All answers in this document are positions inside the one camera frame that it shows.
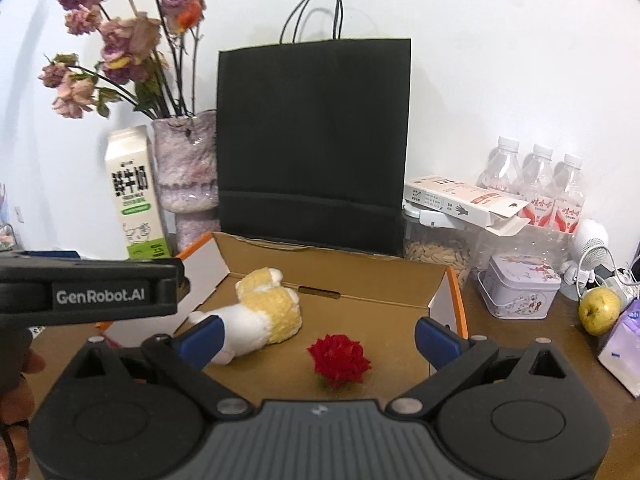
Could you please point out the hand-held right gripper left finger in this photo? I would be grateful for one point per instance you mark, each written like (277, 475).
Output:
(202, 336)

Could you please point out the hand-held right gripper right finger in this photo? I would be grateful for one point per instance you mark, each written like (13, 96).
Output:
(440, 342)

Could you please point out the orange cardboard box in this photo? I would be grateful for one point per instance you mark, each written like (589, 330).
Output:
(360, 290)

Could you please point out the person's left hand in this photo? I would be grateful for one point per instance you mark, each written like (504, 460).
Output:
(15, 410)

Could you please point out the yellow and white plush toy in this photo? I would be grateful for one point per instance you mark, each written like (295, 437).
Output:
(260, 315)

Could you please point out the clear jar of seeds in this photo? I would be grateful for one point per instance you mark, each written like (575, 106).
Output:
(435, 255)

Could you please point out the printed tin box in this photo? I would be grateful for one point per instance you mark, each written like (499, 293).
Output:
(517, 287)

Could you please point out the red flower ornament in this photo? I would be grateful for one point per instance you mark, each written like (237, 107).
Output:
(340, 360)

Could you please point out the white and green milk carton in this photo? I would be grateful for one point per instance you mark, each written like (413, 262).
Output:
(135, 195)

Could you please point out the white open carton box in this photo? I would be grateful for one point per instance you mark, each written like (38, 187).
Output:
(460, 200)

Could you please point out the pink speckled vase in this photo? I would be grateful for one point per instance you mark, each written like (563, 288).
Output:
(187, 175)

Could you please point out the green apple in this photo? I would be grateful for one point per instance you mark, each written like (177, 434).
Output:
(599, 312)

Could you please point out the small white desk fan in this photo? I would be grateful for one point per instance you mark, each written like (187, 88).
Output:
(590, 240)

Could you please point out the purple tissue pack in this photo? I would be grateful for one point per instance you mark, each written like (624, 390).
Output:
(622, 345)

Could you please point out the clear water bottle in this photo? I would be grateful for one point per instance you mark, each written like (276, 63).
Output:
(567, 195)
(537, 180)
(500, 170)

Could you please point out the black paper bag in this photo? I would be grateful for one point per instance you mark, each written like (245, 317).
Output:
(315, 150)

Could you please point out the dried pink roses bouquet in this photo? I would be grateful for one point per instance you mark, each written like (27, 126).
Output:
(120, 35)

